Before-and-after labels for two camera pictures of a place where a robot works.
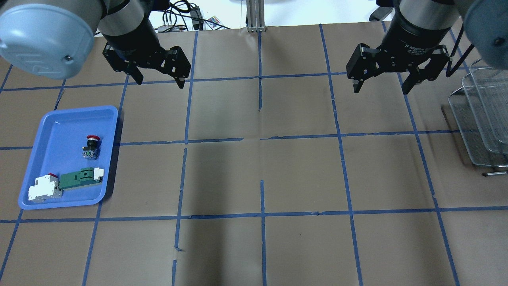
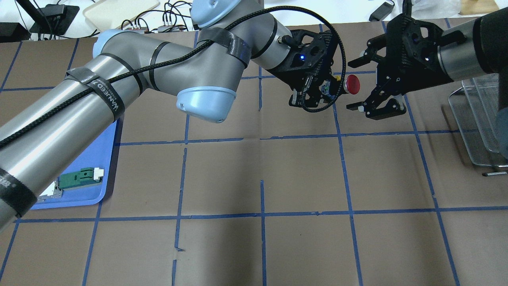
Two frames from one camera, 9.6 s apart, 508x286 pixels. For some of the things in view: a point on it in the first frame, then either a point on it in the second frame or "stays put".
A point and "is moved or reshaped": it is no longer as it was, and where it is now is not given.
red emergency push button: [91, 151] is moved or reshaped
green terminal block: [87, 176] stays put
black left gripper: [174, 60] → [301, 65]
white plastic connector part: [46, 187] stays put
